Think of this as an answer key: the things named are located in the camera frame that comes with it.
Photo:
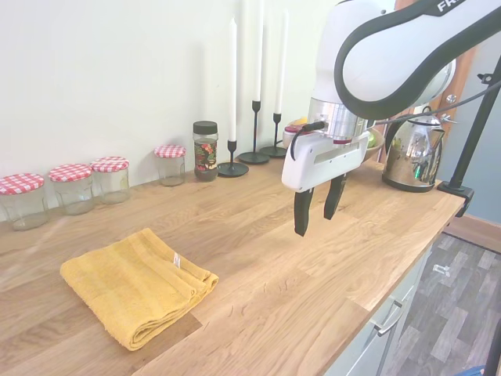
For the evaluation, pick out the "black camera stand with clamp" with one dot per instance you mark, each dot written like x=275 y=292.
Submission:
x=458 y=190

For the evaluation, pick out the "yellow lemon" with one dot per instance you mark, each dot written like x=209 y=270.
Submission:
x=300 y=120

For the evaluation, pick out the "wooden door frame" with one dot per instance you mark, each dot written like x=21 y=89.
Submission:
x=463 y=78

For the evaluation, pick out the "short black candle holder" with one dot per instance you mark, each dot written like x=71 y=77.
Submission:
x=233 y=168

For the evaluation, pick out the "small white plastic piece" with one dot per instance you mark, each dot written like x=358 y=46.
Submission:
x=442 y=269

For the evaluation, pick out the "pale grey kitchen cabinet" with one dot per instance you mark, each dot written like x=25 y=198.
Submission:
x=375 y=352

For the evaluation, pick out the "yellow terry towel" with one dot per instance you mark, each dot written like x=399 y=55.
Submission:
x=133 y=282

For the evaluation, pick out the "silver door lock knob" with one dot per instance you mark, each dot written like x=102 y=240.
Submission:
x=452 y=98

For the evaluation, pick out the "black tripod leg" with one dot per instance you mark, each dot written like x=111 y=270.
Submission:
x=492 y=352

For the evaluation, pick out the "green apple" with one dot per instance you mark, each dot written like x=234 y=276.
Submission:
x=372 y=139

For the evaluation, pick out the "coffee jar black lid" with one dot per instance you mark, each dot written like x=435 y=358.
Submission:
x=205 y=152

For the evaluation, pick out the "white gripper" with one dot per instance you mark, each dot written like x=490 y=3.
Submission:
x=309 y=164

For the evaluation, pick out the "wooden fruit bowl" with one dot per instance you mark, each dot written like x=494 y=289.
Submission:
x=377 y=150

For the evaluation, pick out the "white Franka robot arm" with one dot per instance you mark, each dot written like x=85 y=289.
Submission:
x=375 y=58

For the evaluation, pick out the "blue object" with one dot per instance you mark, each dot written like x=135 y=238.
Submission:
x=474 y=371

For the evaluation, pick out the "glass jar red checked lid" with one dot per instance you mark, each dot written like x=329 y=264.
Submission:
x=23 y=203
x=171 y=166
x=111 y=182
x=72 y=192

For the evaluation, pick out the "chrome electric kettle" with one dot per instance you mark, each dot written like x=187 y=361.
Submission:
x=411 y=156

